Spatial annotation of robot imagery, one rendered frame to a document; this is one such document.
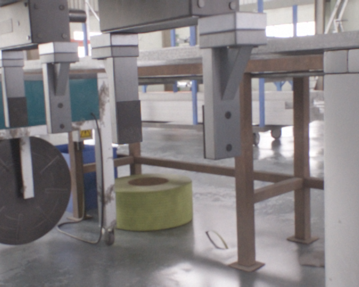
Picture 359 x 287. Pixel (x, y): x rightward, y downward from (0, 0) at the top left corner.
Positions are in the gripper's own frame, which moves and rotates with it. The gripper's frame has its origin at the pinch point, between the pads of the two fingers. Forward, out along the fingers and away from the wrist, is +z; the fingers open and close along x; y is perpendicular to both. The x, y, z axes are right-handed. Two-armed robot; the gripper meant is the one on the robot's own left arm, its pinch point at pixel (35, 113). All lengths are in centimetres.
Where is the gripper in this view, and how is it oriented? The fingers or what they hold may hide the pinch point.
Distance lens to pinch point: 68.7
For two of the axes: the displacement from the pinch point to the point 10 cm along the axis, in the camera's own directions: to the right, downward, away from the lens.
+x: -6.1, -0.8, 7.9
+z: 0.4, 9.9, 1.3
